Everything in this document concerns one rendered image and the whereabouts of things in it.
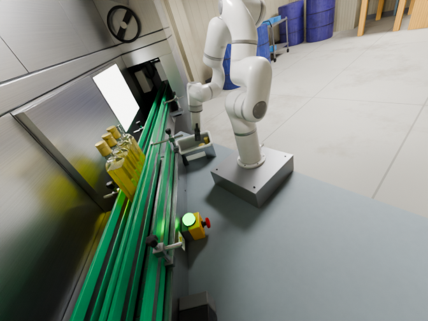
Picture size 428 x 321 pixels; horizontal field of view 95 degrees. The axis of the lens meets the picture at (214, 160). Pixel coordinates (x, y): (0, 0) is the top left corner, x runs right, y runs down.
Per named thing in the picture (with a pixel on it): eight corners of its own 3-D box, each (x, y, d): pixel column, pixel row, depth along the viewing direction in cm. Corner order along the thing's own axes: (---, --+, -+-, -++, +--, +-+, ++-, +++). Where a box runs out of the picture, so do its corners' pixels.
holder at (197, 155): (172, 154, 128) (167, 144, 124) (213, 141, 126) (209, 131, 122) (171, 170, 114) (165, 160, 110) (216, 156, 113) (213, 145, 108)
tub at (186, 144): (180, 151, 128) (174, 140, 123) (213, 141, 126) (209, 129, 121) (179, 167, 114) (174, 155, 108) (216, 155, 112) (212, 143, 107)
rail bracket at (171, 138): (158, 154, 105) (147, 134, 98) (187, 144, 104) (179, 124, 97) (157, 157, 103) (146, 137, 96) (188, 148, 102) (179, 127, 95)
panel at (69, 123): (137, 110, 148) (111, 62, 128) (141, 109, 147) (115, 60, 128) (90, 195, 75) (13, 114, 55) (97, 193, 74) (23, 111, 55)
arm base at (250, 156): (249, 146, 97) (242, 118, 89) (272, 149, 90) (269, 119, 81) (232, 165, 89) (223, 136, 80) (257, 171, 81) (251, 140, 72)
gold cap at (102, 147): (111, 154, 65) (103, 143, 63) (100, 158, 65) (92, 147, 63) (113, 149, 68) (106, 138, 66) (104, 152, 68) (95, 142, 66)
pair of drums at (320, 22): (290, 40, 651) (288, 2, 592) (337, 33, 552) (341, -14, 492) (275, 48, 615) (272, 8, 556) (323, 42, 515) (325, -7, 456)
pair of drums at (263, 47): (215, 89, 456) (203, 44, 401) (251, 69, 509) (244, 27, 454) (240, 91, 401) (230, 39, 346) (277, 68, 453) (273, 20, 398)
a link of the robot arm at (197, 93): (216, 84, 91) (202, 88, 85) (216, 106, 97) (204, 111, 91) (193, 79, 99) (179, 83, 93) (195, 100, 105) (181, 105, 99)
